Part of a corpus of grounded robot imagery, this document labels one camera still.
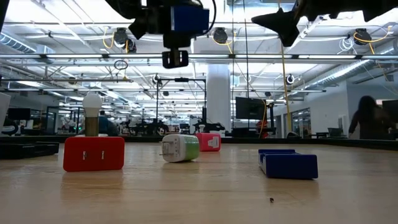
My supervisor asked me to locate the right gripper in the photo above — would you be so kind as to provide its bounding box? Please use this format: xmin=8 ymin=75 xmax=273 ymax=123
xmin=251 ymin=0 xmax=364 ymax=47

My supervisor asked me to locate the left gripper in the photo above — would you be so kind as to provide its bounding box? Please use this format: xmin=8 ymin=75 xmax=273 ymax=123
xmin=127 ymin=0 xmax=203 ymax=70

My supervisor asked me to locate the pink red charger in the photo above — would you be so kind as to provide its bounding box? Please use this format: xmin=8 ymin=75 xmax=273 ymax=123
xmin=195 ymin=132 xmax=222 ymax=152

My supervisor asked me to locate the green and white charger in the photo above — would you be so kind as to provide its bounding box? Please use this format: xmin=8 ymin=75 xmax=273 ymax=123
xmin=159 ymin=133 xmax=200 ymax=164

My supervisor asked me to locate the small dark display device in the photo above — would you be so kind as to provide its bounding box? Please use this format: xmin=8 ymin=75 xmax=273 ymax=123
xmin=257 ymin=149 xmax=319 ymax=180

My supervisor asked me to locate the red block USB charger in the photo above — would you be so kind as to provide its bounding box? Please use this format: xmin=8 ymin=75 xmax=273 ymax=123
xmin=63 ymin=136 xmax=126 ymax=173

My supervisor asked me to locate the white square pillar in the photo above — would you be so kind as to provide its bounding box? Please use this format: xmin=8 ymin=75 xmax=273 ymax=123
xmin=206 ymin=63 xmax=232 ymax=134

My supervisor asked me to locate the black monitor on stand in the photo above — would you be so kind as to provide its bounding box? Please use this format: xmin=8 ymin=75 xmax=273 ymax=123
xmin=234 ymin=96 xmax=266 ymax=121

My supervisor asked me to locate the orange floor machine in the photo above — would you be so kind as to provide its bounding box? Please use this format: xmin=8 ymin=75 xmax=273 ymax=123
xmin=256 ymin=119 xmax=269 ymax=139

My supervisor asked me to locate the white bulb brass lamp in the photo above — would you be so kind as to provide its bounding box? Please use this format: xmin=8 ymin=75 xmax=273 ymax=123
xmin=74 ymin=92 xmax=109 ymax=138

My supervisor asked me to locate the person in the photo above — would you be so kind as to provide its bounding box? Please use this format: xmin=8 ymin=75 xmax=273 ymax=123
xmin=348 ymin=95 xmax=397 ymax=140
xmin=98 ymin=110 xmax=119 ymax=137

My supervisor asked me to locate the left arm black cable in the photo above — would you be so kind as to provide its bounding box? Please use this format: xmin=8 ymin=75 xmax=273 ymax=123
xmin=201 ymin=0 xmax=217 ymax=35

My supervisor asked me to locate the yellow hanging cord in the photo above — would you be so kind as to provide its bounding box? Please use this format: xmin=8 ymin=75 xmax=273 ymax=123
xmin=279 ymin=43 xmax=294 ymax=133

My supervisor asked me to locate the silver ventilation duct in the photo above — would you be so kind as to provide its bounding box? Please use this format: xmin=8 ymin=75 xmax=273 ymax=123
xmin=306 ymin=40 xmax=398 ymax=91
xmin=0 ymin=32 xmax=38 ymax=54

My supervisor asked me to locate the black gantry frame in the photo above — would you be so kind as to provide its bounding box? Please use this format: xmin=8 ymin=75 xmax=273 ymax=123
xmin=155 ymin=77 xmax=208 ymax=125

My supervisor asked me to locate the yellow reel cable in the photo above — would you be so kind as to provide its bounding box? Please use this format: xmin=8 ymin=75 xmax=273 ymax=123
xmin=214 ymin=39 xmax=269 ymax=139

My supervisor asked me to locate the black aluminium table frame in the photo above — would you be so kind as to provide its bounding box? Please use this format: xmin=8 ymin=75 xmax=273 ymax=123
xmin=0 ymin=134 xmax=398 ymax=160

